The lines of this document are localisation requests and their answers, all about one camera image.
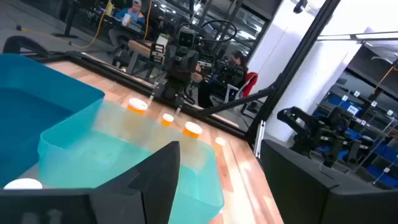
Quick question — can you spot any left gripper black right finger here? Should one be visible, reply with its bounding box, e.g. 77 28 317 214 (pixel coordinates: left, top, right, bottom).
260 139 398 224

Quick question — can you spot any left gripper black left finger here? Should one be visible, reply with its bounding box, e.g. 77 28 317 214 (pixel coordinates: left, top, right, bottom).
90 141 182 224

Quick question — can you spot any small orange pill bottle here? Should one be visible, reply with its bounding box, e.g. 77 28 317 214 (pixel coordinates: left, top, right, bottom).
157 113 175 138

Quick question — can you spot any orange pill bottle white cap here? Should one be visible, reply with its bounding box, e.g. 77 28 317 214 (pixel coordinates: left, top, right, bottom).
123 97 149 138
180 121 203 162

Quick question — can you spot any translucent teal plastic bin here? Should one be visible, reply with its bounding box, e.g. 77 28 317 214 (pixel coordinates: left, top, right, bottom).
37 98 225 224

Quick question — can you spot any pink pill bottle white cap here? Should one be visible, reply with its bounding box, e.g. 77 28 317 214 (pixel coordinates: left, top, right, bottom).
3 177 44 190

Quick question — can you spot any yellow pill bottle white cap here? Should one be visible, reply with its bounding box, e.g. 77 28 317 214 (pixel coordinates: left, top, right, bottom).
213 136 227 156

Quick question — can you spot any blue storage bin shelf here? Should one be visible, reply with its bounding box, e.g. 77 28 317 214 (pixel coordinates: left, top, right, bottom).
312 88 398 189

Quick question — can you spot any dark blue plastic bin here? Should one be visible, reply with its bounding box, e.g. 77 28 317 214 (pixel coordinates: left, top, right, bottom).
0 53 106 189

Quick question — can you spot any person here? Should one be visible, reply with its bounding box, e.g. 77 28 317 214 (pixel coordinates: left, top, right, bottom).
114 0 147 27
197 50 249 109

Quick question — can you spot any black floor stand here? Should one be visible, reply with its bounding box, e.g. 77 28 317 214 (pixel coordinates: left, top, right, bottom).
51 0 82 39

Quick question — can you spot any black curved tube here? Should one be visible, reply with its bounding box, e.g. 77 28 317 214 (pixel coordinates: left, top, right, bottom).
2 35 52 57

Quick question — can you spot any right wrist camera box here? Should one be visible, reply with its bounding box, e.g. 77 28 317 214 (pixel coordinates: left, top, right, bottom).
177 29 197 49

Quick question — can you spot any black looped cable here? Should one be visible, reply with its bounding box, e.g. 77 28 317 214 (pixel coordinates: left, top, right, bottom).
200 19 238 44

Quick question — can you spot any yellow cable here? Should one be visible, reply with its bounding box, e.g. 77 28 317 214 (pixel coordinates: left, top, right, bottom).
142 0 154 40
17 0 113 49

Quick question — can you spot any silver metal bracket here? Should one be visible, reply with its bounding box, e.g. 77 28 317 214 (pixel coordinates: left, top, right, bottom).
253 119 267 159

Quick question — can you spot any black table frame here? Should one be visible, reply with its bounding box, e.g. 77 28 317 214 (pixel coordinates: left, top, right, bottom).
30 0 341 147

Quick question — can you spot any black ceiling camera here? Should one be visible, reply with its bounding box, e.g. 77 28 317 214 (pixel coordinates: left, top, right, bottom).
293 0 309 14

